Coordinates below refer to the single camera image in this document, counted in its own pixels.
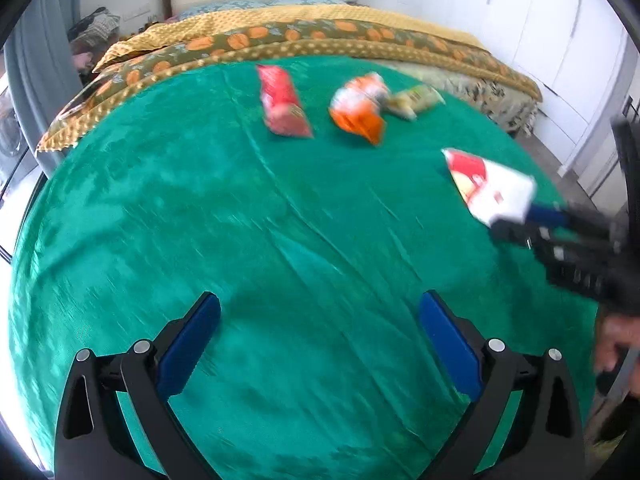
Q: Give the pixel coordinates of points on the white and red paper carton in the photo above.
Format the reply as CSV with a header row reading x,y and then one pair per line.
x,y
495,190

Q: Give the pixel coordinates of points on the yellow dotted blanket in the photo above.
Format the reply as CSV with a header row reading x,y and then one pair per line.
x,y
310,12

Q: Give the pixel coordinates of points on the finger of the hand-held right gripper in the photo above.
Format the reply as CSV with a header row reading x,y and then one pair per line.
x,y
547,215
515,235

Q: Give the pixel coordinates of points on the pile of clothes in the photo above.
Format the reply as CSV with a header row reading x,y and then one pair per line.
x,y
95,27

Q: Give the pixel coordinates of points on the orange snack packet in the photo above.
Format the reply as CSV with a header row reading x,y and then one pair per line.
x,y
357,110

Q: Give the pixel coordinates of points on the person's right hand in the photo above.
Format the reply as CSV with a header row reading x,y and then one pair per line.
x,y
612,342

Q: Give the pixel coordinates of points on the orange print blanket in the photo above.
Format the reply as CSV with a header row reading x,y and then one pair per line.
x,y
250,35

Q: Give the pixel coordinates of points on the grey curtain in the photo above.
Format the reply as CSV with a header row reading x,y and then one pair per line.
x,y
40,50

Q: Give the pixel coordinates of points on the green patterned tablecloth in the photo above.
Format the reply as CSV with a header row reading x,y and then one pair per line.
x,y
300,220

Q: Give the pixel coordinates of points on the white wardrobe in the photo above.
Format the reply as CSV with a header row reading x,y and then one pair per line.
x,y
540,25

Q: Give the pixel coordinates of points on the blue floral pillowcase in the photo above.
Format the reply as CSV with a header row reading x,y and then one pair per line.
x,y
280,1

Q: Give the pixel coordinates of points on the red snack packet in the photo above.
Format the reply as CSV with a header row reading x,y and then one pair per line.
x,y
282,105

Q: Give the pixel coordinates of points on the floral bed sheet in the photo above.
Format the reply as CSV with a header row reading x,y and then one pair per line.
x,y
490,95

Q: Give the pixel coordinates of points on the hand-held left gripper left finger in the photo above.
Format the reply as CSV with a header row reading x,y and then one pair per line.
x,y
190,345

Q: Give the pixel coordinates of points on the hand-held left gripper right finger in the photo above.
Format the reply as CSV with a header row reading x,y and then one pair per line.
x,y
450,345

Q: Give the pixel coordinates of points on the yellow snack packet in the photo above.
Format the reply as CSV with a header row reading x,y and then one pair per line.
x,y
415,100

